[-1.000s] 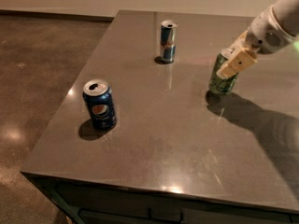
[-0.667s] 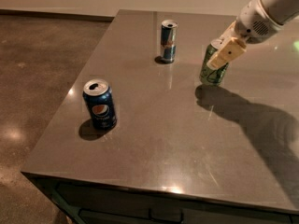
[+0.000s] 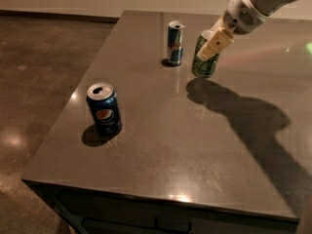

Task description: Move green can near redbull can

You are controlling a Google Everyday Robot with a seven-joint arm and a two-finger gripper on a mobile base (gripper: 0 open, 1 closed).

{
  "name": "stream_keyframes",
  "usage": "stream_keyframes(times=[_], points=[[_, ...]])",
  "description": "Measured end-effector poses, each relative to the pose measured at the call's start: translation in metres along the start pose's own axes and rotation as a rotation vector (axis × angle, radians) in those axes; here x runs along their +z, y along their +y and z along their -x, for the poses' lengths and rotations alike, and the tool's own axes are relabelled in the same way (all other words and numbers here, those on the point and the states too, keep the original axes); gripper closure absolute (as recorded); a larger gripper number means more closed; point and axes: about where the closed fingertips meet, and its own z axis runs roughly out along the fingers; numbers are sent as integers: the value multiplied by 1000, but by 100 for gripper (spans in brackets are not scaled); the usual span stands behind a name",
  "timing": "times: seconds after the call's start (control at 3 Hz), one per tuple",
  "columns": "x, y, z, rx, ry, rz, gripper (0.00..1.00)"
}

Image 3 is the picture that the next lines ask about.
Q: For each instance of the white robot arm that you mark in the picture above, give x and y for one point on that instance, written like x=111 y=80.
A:
x=267 y=7

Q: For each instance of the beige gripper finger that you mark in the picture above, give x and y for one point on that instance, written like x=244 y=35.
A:
x=220 y=24
x=218 y=41

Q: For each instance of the Red Bull can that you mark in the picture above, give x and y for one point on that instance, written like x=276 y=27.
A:
x=175 y=42

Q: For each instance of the green soda can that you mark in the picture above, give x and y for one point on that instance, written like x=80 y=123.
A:
x=203 y=68

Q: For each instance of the blue Pepsi can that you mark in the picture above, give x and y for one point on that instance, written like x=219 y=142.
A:
x=102 y=101

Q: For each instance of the dark cabinet drawer front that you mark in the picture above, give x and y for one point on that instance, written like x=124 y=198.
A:
x=95 y=212

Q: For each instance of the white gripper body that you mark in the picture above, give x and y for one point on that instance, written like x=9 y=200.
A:
x=239 y=19

